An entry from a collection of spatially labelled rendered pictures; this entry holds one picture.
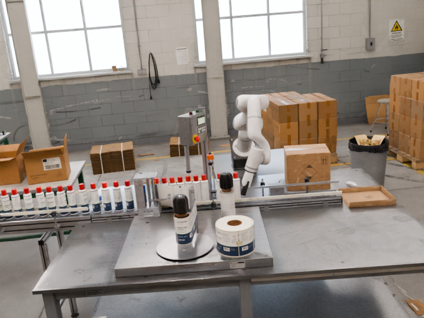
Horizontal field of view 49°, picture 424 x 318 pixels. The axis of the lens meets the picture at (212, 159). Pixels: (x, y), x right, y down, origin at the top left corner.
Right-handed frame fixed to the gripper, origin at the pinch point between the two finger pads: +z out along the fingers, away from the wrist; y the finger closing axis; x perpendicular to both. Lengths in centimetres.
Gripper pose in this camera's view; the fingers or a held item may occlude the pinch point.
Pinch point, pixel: (243, 192)
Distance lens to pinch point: 305.6
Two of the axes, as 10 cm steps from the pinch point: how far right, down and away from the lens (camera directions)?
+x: 9.6, 2.5, 0.8
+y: 0.1, 2.8, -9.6
